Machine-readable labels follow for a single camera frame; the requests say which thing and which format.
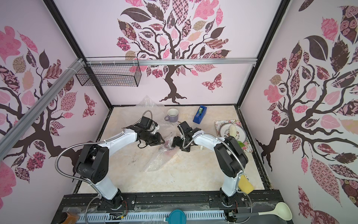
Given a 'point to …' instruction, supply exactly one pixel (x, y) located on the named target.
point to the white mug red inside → (201, 147)
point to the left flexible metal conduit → (86, 141)
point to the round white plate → (241, 133)
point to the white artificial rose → (232, 131)
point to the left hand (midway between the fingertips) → (163, 144)
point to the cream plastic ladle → (280, 210)
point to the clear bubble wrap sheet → (165, 153)
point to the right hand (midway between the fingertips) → (175, 146)
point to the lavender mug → (172, 115)
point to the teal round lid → (176, 216)
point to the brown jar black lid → (65, 218)
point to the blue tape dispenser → (200, 114)
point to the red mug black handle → (168, 146)
